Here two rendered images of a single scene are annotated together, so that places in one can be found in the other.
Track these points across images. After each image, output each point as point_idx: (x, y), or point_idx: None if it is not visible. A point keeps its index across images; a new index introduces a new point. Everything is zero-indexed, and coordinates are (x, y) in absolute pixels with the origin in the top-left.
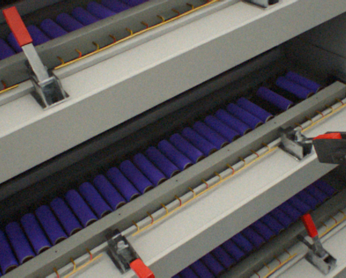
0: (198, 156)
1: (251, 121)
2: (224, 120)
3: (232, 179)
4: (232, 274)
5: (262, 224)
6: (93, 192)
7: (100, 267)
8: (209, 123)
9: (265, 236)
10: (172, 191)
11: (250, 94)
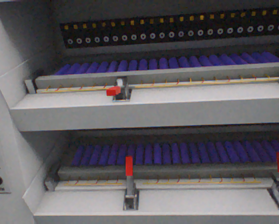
0: (209, 66)
1: (265, 61)
2: (243, 58)
3: (225, 87)
4: (202, 167)
5: (245, 152)
6: (133, 63)
7: (106, 95)
8: (231, 57)
9: (243, 159)
10: (176, 75)
11: (277, 56)
